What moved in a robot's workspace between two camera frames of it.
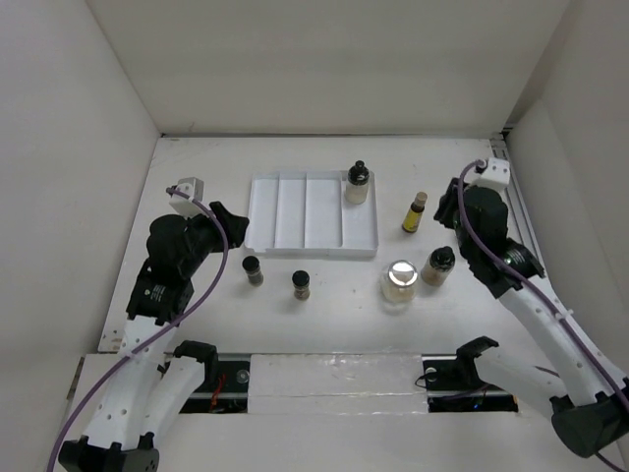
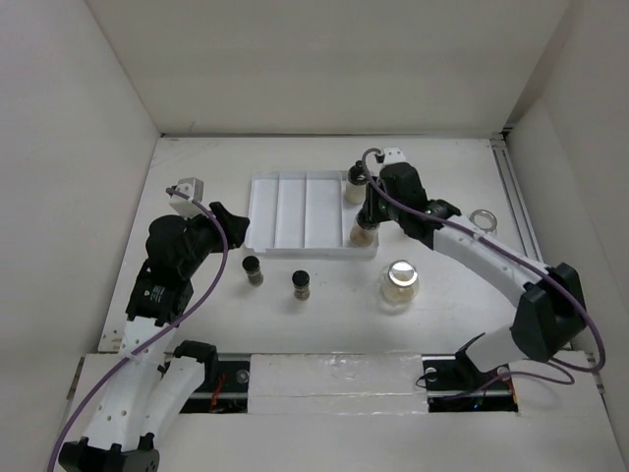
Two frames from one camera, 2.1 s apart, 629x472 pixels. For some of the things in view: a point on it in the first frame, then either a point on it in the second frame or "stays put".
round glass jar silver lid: [399, 282] stays put
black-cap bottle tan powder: [437, 265] -> [362, 232]
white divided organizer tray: [308, 213] stays put
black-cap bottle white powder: [357, 186] stays put
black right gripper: [446, 202] -> [371, 203]
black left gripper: [234, 224] stays put
